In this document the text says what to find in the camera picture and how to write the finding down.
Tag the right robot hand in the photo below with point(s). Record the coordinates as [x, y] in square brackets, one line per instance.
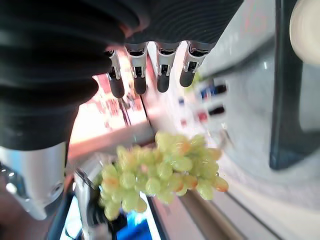
[50, 75]

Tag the green grape bunch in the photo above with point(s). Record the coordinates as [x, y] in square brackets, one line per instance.
[162, 170]

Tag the white round plate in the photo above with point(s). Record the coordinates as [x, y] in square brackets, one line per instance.
[306, 30]

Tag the red and white box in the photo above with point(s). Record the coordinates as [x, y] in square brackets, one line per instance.
[105, 125]

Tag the silver metal robot part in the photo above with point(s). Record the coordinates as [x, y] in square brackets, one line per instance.
[83, 200]

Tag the dark small bottle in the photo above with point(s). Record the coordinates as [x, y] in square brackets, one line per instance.
[216, 110]
[218, 89]

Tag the blue box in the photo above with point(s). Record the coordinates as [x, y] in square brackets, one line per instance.
[135, 227]

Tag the dark flat mat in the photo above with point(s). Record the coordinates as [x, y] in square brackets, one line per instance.
[285, 105]

